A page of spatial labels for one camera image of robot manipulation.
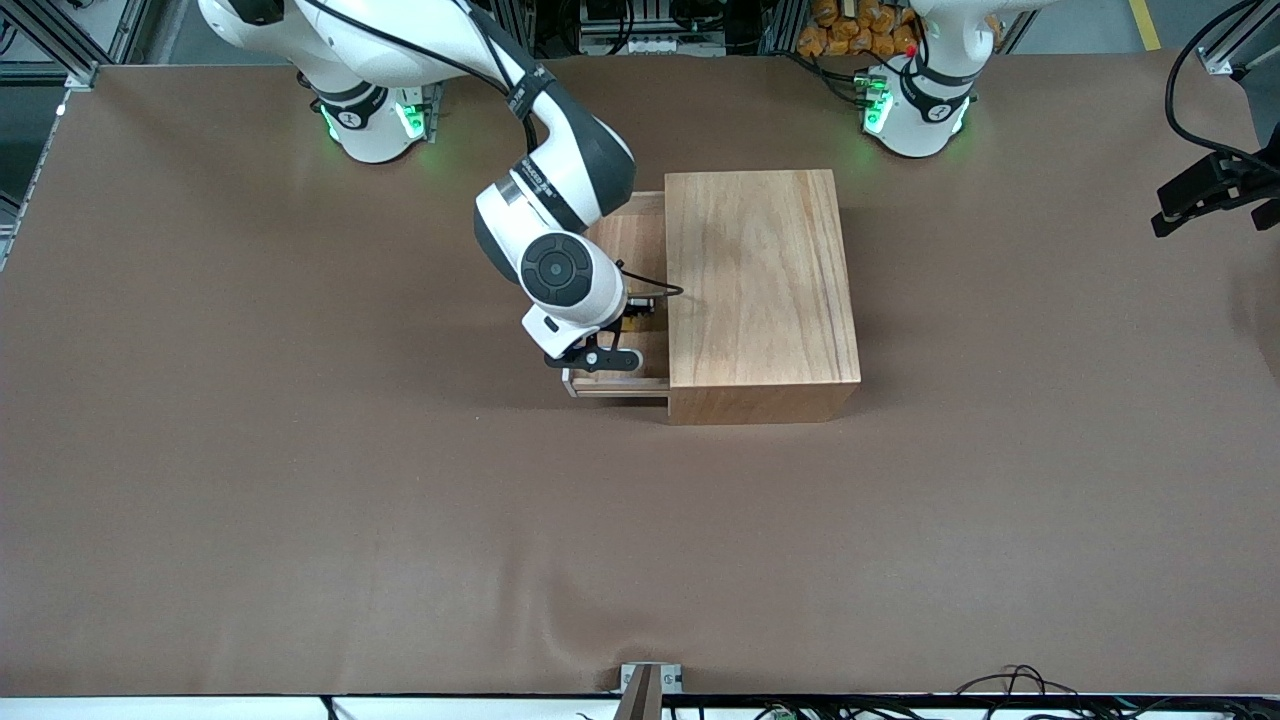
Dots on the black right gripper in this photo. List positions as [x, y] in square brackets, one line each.
[634, 306]

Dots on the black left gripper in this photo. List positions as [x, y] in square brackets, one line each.
[1213, 180]

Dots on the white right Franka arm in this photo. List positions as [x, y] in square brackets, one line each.
[560, 270]

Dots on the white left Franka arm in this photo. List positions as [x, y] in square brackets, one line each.
[925, 100]

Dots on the light wooden cabinet box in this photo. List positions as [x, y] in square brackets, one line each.
[770, 300]

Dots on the brown table cover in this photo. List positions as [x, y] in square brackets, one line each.
[500, 520]

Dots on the grey equipment rack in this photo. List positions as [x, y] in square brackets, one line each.
[640, 40]

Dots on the pile of orange toys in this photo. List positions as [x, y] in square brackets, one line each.
[850, 30]

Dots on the metal table edge clamp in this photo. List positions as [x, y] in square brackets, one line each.
[650, 690]

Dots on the aluminium frame with clamp foot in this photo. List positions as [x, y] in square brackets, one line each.
[1225, 55]
[60, 40]

